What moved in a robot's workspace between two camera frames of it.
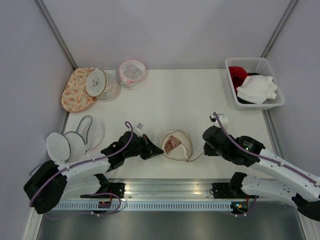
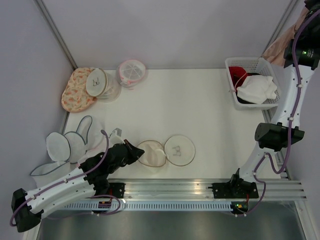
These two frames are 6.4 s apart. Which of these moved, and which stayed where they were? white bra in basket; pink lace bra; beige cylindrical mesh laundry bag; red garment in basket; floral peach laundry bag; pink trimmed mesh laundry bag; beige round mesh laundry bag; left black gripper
Moved: beige round mesh laundry bag; left black gripper; pink lace bra
Stayed: red garment in basket; beige cylindrical mesh laundry bag; white bra in basket; pink trimmed mesh laundry bag; floral peach laundry bag
